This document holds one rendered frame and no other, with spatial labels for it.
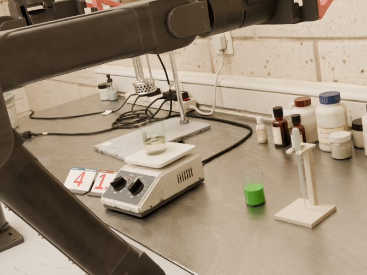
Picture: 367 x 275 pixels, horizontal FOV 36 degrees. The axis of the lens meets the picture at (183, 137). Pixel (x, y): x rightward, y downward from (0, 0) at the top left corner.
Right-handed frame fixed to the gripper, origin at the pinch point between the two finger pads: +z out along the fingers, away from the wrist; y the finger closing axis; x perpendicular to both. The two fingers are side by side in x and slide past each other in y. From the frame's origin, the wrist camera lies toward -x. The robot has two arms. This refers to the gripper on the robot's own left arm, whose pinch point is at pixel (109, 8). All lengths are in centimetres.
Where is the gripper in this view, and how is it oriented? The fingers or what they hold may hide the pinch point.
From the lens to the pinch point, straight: 130.9
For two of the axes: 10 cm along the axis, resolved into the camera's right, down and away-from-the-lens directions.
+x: 1.7, 9.4, 2.8
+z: 8.0, -3.0, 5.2
